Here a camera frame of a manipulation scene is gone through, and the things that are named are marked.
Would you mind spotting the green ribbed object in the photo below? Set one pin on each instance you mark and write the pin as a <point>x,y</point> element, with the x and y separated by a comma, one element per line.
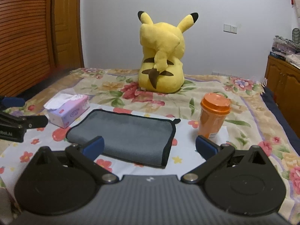
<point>296,36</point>

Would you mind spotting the dark blue mattress edge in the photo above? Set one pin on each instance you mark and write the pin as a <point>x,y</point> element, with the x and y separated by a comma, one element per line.
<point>279,117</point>

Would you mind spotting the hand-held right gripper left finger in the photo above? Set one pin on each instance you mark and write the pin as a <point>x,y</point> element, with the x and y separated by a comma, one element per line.
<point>95,148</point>

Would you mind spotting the orange cup with lid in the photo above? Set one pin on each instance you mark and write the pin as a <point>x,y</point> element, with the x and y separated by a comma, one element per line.
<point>211,119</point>

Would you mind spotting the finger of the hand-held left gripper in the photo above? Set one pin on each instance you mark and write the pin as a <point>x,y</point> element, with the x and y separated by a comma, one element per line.
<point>13,102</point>
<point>37,121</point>

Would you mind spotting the pile of folded clothes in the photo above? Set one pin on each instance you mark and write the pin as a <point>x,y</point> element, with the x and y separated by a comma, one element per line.
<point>287,49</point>

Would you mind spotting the floral bed sheet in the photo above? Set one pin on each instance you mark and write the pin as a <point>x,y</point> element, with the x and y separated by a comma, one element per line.
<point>246,112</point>

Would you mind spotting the white wall socket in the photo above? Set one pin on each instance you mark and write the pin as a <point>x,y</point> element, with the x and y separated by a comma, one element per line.
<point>230,28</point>

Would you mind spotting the purple tissue box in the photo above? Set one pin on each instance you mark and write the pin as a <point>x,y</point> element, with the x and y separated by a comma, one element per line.
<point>70,112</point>

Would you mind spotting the yellow plush toy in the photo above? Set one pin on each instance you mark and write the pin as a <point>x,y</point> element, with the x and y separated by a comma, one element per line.
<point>161,58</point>

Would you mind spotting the grey towel with black trim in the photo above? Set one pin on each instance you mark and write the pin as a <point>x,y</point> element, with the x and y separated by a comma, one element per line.
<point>126,133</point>

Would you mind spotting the slatted wooden wardrobe door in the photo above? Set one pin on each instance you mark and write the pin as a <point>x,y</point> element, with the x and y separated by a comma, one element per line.
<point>23,35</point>

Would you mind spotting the wooden cabinet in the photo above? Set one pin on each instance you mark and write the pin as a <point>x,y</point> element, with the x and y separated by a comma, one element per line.
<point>283,84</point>

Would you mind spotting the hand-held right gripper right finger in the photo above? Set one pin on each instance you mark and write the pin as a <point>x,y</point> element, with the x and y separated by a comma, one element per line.
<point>205,146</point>

